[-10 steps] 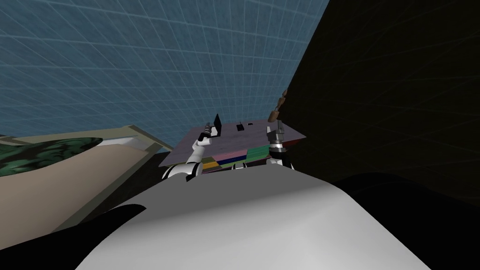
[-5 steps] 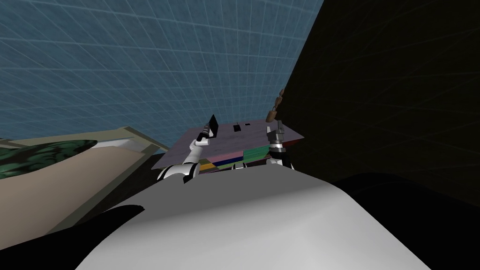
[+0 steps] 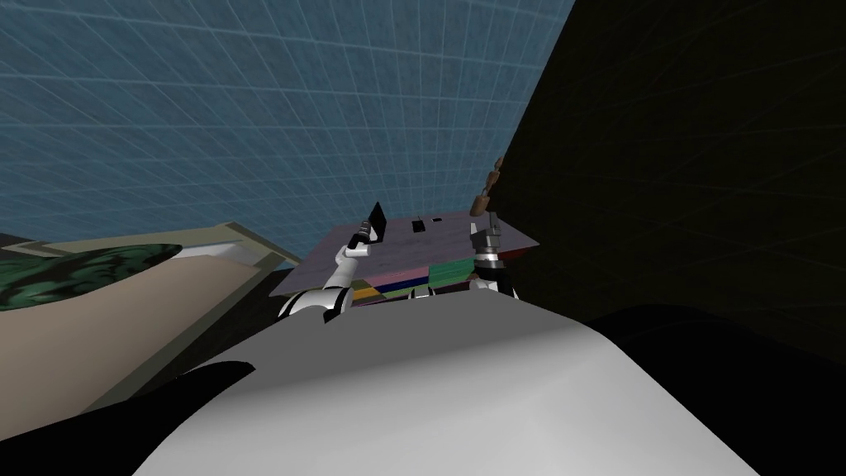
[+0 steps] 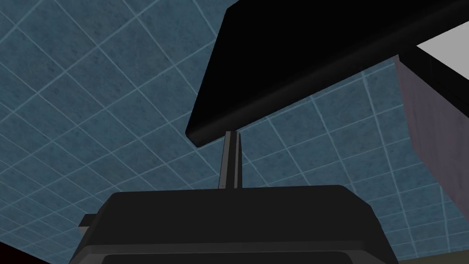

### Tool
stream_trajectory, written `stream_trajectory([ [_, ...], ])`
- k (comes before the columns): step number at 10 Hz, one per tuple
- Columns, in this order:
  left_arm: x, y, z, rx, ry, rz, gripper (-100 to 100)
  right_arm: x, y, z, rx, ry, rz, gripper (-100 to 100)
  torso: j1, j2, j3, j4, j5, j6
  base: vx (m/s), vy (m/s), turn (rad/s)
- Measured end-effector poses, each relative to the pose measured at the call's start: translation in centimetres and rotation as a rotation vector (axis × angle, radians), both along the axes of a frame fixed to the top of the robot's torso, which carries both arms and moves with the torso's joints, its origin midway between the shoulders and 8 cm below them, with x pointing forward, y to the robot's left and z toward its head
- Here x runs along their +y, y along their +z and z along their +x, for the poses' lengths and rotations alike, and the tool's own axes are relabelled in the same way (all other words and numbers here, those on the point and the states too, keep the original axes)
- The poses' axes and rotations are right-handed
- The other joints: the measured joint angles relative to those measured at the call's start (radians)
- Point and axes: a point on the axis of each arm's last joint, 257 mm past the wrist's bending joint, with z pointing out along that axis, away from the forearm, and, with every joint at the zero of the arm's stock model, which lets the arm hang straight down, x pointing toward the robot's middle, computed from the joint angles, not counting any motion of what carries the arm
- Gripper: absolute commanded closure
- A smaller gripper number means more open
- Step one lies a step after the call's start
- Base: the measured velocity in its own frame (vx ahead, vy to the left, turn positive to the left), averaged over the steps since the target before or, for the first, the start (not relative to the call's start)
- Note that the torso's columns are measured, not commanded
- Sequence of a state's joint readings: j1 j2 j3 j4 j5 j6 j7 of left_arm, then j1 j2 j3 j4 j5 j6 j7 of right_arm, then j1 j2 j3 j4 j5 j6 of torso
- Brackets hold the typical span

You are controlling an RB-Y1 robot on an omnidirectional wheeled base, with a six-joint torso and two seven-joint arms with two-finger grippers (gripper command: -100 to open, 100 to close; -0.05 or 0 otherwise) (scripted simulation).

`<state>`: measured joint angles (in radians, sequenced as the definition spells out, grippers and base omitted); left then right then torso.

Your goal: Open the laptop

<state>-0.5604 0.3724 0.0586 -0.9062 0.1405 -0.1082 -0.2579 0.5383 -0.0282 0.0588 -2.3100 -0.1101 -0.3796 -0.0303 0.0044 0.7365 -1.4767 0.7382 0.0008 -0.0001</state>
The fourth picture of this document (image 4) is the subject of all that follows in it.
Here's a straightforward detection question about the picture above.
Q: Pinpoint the black table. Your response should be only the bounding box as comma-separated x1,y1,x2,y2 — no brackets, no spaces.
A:
185,0,469,149

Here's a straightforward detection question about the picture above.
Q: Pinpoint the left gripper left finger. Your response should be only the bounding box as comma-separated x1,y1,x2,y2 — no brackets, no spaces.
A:
218,130,233,190

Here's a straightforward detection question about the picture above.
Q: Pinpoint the mauve cabinet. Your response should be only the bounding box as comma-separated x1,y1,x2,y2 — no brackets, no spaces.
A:
393,45,469,225

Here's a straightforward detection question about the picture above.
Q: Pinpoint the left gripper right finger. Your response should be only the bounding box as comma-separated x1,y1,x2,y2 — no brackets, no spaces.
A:
231,131,243,190

